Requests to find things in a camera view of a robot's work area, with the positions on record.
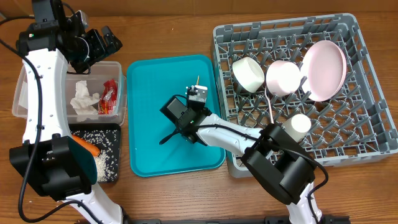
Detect white napkin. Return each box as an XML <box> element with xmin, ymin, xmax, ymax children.
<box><xmin>70</xmin><ymin>80</ymin><xmax>100</xmax><ymax>115</ymax></box>

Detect red snack wrapper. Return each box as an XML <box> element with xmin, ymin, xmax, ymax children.
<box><xmin>98</xmin><ymin>79</ymin><xmax>118</xmax><ymax>114</ymax></box>

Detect white bowl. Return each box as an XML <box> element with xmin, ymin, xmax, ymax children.
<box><xmin>232</xmin><ymin>57</ymin><xmax>265</xmax><ymax>93</ymax></box>

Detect rice and peanut shells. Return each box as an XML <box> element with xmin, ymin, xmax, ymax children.
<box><xmin>72</xmin><ymin>129</ymin><xmax>121</xmax><ymax>183</ymax></box>

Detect white plastic fork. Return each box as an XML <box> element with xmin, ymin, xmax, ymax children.
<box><xmin>264</xmin><ymin>87</ymin><xmax>274</xmax><ymax>124</ymax></box>

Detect orange carrot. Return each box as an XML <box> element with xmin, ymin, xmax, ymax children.
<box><xmin>72</xmin><ymin>135</ymin><xmax>101</xmax><ymax>157</ymax></box>

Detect small pink bowl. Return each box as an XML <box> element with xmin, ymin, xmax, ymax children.
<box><xmin>266</xmin><ymin>60</ymin><xmax>302</xmax><ymax>97</ymax></box>

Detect small white cup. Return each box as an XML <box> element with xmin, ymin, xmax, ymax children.
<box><xmin>282</xmin><ymin>114</ymin><xmax>312</xmax><ymax>142</ymax></box>

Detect pink plate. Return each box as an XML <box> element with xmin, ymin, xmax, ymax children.
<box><xmin>300</xmin><ymin>40</ymin><xmax>347</xmax><ymax>101</ymax></box>

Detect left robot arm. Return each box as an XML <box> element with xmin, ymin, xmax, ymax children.
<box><xmin>9</xmin><ymin>0</ymin><xmax>129</xmax><ymax>223</ymax></box>

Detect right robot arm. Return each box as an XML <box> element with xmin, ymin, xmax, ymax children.
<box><xmin>160</xmin><ymin>95</ymin><xmax>322</xmax><ymax>223</ymax></box>

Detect grey dishwasher rack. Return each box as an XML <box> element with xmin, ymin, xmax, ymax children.
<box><xmin>212</xmin><ymin>13</ymin><xmax>397</xmax><ymax>166</ymax></box>

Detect clear plastic bin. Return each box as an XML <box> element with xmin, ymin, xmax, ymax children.
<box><xmin>12</xmin><ymin>61</ymin><xmax>127</xmax><ymax>125</ymax></box>

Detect teal plastic tray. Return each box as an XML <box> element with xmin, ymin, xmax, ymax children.
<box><xmin>126</xmin><ymin>55</ymin><xmax>226</xmax><ymax>177</ymax></box>

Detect black plastic tray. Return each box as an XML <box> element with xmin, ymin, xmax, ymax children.
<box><xmin>69</xmin><ymin>123</ymin><xmax>121</xmax><ymax>183</ymax></box>

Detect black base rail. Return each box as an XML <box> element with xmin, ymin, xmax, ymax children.
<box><xmin>123</xmin><ymin>215</ymin><xmax>351</xmax><ymax>224</ymax></box>

